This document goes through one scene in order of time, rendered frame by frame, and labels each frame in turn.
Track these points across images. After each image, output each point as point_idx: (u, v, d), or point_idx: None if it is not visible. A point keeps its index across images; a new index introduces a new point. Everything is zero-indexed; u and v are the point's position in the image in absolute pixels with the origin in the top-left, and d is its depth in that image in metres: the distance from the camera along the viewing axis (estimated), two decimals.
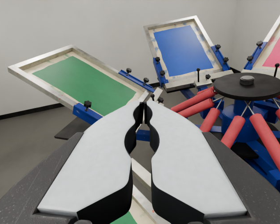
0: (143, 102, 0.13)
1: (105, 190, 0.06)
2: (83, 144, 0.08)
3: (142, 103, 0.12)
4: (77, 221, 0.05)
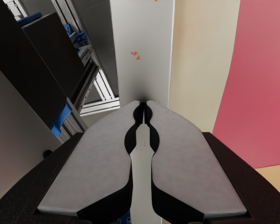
0: (143, 102, 0.13)
1: (105, 190, 0.06)
2: (83, 144, 0.08)
3: (142, 103, 0.12)
4: (77, 221, 0.05)
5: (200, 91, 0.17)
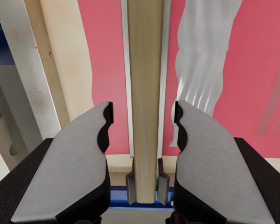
0: (112, 102, 0.13)
1: (83, 190, 0.06)
2: (54, 149, 0.08)
3: (111, 103, 0.12)
4: (77, 221, 0.05)
5: None
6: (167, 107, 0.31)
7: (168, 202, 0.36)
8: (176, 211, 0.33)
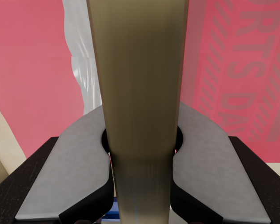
0: None
1: (86, 189, 0.06)
2: (59, 148, 0.08)
3: None
4: (77, 221, 0.05)
5: (278, 170, 0.34)
6: (78, 115, 0.29)
7: None
8: (95, 223, 0.31)
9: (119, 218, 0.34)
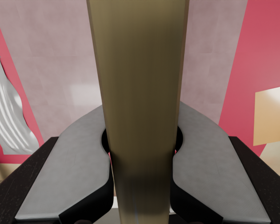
0: None
1: (86, 189, 0.06)
2: (59, 148, 0.08)
3: None
4: (77, 221, 0.05)
5: None
6: None
7: None
8: None
9: None
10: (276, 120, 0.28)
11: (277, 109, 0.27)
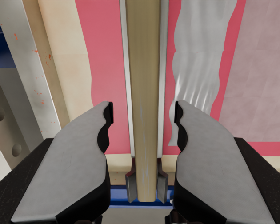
0: (112, 102, 0.13)
1: (83, 190, 0.06)
2: (54, 149, 0.08)
3: (111, 103, 0.12)
4: (77, 221, 0.05)
5: None
6: (166, 107, 0.31)
7: (168, 200, 0.37)
8: (175, 209, 0.33)
9: None
10: None
11: None
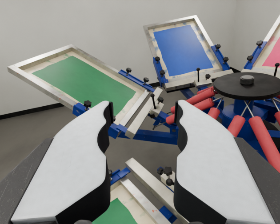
0: (112, 102, 0.13)
1: (83, 190, 0.06)
2: (54, 149, 0.08)
3: (111, 103, 0.12)
4: (77, 221, 0.05)
5: None
6: None
7: None
8: None
9: None
10: None
11: None
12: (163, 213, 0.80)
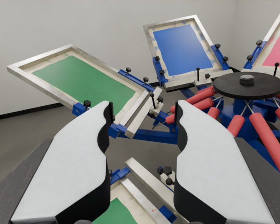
0: (112, 102, 0.13)
1: (83, 190, 0.06)
2: (54, 149, 0.08)
3: (111, 103, 0.12)
4: (77, 221, 0.05)
5: None
6: None
7: None
8: None
9: None
10: None
11: None
12: (162, 213, 0.80)
